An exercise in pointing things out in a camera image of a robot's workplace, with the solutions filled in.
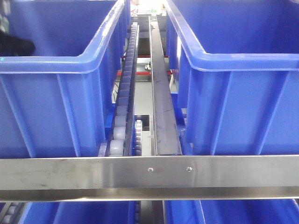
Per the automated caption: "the blue bin lower shelf left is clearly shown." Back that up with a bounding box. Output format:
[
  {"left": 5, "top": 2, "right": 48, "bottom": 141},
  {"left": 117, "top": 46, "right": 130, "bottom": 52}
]
[{"left": 19, "top": 201, "right": 139, "bottom": 224}]

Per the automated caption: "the steel front rail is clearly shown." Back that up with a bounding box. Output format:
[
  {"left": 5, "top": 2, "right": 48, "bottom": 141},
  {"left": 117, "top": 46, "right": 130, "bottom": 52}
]
[{"left": 0, "top": 155, "right": 299, "bottom": 202}]

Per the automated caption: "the steel divider rail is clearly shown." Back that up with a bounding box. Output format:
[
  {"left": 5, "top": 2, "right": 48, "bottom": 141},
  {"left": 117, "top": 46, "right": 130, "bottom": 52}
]
[{"left": 149, "top": 16, "right": 182, "bottom": 155}]

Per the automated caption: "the blue bin shelf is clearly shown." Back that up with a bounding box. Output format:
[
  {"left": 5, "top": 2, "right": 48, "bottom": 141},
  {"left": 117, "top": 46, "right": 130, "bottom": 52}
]
[
  {"left": 165, "top": 199, "right": 299, "bottom": 224},
  {"left": 19, "top": 201, "right": 139, "bottom": 224}
]

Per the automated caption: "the blue bin on shelf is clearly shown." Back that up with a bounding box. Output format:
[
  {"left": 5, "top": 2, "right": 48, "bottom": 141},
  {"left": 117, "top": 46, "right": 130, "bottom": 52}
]
[
  {"left": 0, "top": 0, "right": 130, "bottom": 158},
  {"left": 165, "top": 0, "right": 299, "bottom": 155}
]

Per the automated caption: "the blue bin left on shelf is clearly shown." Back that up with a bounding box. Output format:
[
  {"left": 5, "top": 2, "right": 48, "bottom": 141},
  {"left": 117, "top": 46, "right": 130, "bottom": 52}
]
[{"left": 0, "top": 0, "right": 130, "bottom": 158}]

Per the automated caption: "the roller conveyor track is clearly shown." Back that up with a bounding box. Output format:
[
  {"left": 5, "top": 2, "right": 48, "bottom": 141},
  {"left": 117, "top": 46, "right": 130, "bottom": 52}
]
[{"left": 98, "top": 22, "right": 139, "bottom": 157}]

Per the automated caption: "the blue bin lower shelf right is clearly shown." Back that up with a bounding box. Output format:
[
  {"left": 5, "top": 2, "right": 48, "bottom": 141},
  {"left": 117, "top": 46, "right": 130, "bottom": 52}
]
[{"left": 165, "top": 199, "right": 299, "bottom": 224}]

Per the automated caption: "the blue bin right on shelf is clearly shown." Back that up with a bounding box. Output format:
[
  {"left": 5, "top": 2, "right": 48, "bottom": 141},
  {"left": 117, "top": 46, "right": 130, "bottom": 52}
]
[{"left": 165, "top": 0, "right": 299, "bottom": 155}]

